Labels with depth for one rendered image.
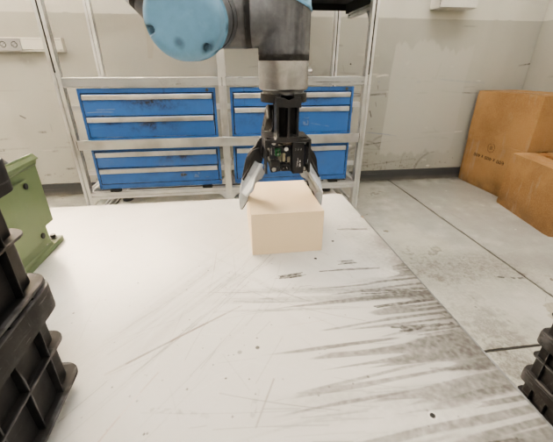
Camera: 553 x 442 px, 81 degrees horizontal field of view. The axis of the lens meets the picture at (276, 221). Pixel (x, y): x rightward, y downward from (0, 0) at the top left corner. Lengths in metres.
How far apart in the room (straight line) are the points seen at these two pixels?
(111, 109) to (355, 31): 1.90
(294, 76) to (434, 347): 0.39
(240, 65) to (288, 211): 2.35
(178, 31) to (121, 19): 2.55
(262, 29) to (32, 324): 0.42
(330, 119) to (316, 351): 1.78
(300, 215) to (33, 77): 2.79
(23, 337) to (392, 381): 0.33
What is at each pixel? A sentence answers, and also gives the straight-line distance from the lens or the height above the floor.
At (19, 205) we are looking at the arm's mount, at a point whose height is 0.80.
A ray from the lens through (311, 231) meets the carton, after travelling 0.55.
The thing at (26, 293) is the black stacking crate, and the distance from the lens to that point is 0.33.
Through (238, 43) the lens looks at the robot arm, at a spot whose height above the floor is 1.02.
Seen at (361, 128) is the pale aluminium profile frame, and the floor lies 0.64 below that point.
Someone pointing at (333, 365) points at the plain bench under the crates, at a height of 0.70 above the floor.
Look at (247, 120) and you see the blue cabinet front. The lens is 1.99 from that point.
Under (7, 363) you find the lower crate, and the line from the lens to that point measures 0.31.
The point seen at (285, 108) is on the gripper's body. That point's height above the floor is 0.93.
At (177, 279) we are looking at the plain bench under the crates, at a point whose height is 0.70.
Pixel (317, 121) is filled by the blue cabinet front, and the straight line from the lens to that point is 2.05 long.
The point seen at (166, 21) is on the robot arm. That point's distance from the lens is 0.37.
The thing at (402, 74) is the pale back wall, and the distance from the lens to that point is 3.17.
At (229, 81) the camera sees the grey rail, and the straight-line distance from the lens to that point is 1.94.
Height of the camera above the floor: 0.99
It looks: 26 degrees down
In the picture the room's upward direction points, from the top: straight up
